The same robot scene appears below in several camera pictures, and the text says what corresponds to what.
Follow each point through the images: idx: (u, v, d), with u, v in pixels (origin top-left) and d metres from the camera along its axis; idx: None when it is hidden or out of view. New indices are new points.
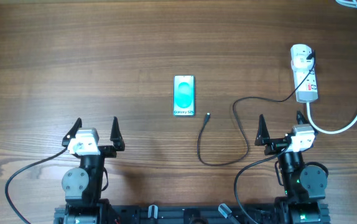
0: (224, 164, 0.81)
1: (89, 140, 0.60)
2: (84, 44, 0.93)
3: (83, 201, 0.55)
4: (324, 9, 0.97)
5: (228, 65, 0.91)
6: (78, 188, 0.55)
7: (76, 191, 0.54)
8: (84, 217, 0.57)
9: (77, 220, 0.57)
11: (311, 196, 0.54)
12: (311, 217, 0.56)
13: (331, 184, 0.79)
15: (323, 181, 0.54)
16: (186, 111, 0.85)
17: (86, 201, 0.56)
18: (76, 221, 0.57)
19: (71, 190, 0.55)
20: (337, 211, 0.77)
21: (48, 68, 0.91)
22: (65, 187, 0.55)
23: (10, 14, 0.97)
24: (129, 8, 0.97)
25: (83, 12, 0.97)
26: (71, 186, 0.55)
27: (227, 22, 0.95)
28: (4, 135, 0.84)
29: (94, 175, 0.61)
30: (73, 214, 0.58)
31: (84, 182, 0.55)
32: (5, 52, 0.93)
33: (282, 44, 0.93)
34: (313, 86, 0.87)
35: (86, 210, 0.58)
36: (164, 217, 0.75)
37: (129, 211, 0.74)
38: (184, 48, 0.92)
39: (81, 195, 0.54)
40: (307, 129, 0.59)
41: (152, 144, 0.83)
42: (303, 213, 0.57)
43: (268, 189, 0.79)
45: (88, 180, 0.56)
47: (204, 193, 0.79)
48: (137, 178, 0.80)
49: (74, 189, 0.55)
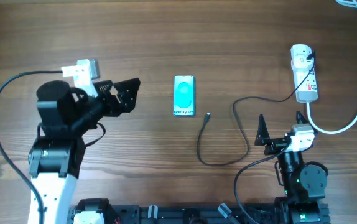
0: (224, 164, 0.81)
1: (83, 68, 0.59)
2: (85, 44, 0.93)
3: (60, 113, 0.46)
4: (324, 9, 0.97)
5: (228, 65, 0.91)
6: (53, 96, 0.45)
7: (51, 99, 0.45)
8: (54, 150, 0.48)
9: (44, 154, 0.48)
11: (311, 196, 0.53)
12: (310, 216, 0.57)
13: (331, 184, 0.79)
15: (323, 180, 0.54)
16: (186, 111, 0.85)
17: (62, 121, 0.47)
18: (44, 155, 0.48)
19: (45, 96, 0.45)
20: (337, 211, 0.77)
21: (48, 68, 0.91)
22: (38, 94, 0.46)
23: (10, 14, 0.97)
24: (129, 8, 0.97)
25: (83, 12, 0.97)
26: (45, 94, 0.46)
27: (226, 22, 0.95)
28: (5, 135, 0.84)
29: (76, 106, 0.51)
30: (40, 147, 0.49)
31: (63, 91, 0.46)
32: (5, 52, 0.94)
33: (282, 44, 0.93)
34: (313, 86, 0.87)
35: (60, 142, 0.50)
36: (164, 217, 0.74)
37: (129, 210, 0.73)
38: (184, 48, 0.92)
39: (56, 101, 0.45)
40: (304, 129, 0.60)
41: (153, 144, 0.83)
42: (303, 213, 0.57)
43: (268, 189, 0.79)
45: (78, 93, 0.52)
47: (204, 193, 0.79)
48: (137, 178, 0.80)
49: (47, 97, 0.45)
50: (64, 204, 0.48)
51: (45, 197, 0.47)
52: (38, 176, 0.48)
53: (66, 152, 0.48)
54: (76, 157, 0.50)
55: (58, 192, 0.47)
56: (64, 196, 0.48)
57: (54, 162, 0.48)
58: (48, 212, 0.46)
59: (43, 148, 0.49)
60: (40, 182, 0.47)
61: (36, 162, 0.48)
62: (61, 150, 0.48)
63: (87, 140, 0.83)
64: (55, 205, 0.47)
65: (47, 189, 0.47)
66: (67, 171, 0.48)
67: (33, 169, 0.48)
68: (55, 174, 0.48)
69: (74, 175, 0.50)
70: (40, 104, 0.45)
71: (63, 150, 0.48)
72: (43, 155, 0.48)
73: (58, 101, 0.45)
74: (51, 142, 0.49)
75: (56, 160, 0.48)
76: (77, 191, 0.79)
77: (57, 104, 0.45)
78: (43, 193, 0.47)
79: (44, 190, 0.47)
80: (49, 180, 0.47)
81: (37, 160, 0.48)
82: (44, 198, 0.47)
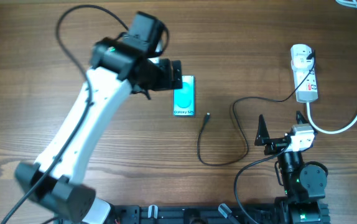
0: (224, 164, 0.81)
1: None
2: (85, 44, 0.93)
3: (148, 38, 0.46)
4: (324, 9, 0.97)
5: (228, 65, 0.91)
6: (147, 23, 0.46)
7: (147, 23, 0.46)
8: (120, 51, 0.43)
9: (109, 50, 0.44)
11: (311, 196, 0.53)
12: (310, 216, 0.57)
13: (331, 184, 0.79)
15: (323, 180, 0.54)
16: (186, 111, 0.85)
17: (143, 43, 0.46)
18: (108, 51, 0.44)
19: (141, 22, 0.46)
20: (337, 211, 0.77)
21: (48, 68, 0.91)
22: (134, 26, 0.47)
23: (10, 14, 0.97)
24: (129, 7, 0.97)
25: (83, 12, 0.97)
26: (140, 21, 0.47)
27: (226, 22, 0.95)
28: (4, 135, 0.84)
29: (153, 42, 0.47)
30: (109, 43, 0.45)
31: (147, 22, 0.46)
32: (5, 52, 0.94)
33: (282, 44, 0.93)
34: (313, 86, 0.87)
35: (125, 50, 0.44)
36: (164, 217, 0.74)
37: (129, 211, 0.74)
38: (184, 48, 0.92)
39: (152, 23, 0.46)
40: (303, 129, 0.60)
41: (153, 144, 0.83)
42: (303, 213, 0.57)
43: (268, 189, 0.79)
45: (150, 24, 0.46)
47: (204, 193, 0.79)
48: (137, 178, 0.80)
49: (140, 20, 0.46)
50: (106, 119, 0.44)
51: (96, 93, 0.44)
52: (98, 69, 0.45)
53: (128, 60, 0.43)
54: (139, 67, 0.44)
55: (110, 93, 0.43)
56: (115, 98, 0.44)
57: (116, 63, 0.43)
58: (94, 109, 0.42)
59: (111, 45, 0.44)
60: (97, 74, 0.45)
61: (97, 56, 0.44)
62: (126, 56, 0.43)
63: None
64: (102, 104, 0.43)
65: (100, 85, 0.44)
66: (125, 74, 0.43)
67: (94, 59, 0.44)
68: (113, 74, 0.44)
69: (131, 84, 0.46)
70: (140, 16, 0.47)
71: (126, 58, 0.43)
72: (107, 51, 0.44)
73: (155, 23, 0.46)
74: (122, 43, 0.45)
75: (119, 62, 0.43)
76: None
77: (151, 26, 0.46)
78: (95, 88, 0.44)
79: (97, 86, 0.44)
80: (106, 78, 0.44)
81: (101, 55, 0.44)
82: (94, 94, 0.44)
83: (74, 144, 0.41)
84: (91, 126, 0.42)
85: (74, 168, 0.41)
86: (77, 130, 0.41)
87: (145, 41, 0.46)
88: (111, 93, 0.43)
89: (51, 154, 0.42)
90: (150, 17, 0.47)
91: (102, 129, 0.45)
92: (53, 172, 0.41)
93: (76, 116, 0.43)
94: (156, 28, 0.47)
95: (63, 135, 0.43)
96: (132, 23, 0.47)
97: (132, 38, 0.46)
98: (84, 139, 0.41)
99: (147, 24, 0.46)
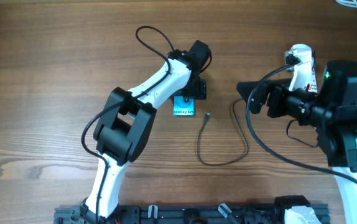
0: (224, 164, 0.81)
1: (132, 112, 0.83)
2: (85, 44, 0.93)
3: (204, 55, 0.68)
4: (323, 10, 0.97)
5: (228, 65, 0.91)
6: (203, 48, 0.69)
7: (203, 47, 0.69)
8: (190, 56, 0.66)
9: (183, 53, 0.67)
11: (350, 79, 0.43)
12: None
13: (331, 184, 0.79)
15: None
16: (186, 111, 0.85)
17: (202, 57, 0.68)
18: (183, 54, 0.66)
19: (199, 47, 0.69)
20: (337, 211, 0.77)
21: (48, 68, 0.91)
22: (196, 47, 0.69)
23: (11, 15, 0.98)
24: (129, 8, 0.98)
25: (83, 12, 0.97)
26: (198, 46, 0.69)
27: (226, 22, 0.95)
28: (4, 135, 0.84)
29: (203, 61, 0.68)
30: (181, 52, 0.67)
31: (204, 48, 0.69)
32: (5, 52, 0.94)
33: (282, 44, 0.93)
34: (313, 86, 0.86)
35: (193, 57, 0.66)
36: (164, 217, 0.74)
37: (129, 211, 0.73)
38: (184, 47, 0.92)
39: (207, 48, 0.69)
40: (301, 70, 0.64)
41: (153, 144, 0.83)
42: None
43: (268, 189, 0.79)
45: (207, 51, 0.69)
47: (204, 193, 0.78)
48: (138, 178, 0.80)
49: (199, 46, 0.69)
50: (170, 89, 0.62)
51: (173, 70, 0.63)
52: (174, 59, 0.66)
53: (193, 63, 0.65)
54: (195, 73, 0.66)
55: (181, 72, 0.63)
56: (183, 76, 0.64)
57: (186, 60, 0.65)
58: (171, 78, 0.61)
59: (181, 51, 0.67)
60: (173, 60, 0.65)
61: (175, 55, 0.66)
62: (192, 60, 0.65)
63: (87, 140, 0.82)
64: (176, 77, 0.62)
65: (176, 65, 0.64)
66: (190, 67, 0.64)
67: (173, 53, 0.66)
68: (183, 63, 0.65)
69: (190, 78, 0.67)
70: (197, 42, 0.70)
71: (193, 61, 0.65)
72: (182, 54, 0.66)
73: (208, 49, 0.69)
74: (187, 52, 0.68)
75: (186, 61, 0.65)
76: (77, 191, 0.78)
77: (206, 50, 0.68)
78: (173, 66, 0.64)
79: (175, 66, 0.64)
80: (179, 63, 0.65)
81: (176, 52, 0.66)
82: (172, 70, 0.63)
83: (158, 91, 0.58)
84: (167, 86, 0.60)
85: (155, 102, 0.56)
86: (160, 84, 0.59)
87: (199, 58, 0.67)
88: (183, 73, 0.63)
89: (139, 89, 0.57)
90: (204, 43, 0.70)
91: (165, 98, 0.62)
92: (140, 100, 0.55)
93: (158, 77, 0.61)
94: (207, 52, 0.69)
95: (148, 83, 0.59)
96: (191, 46, 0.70)
97: (191, 54, 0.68)
98: (164, 90, 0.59)
99: (204, 48, 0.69)
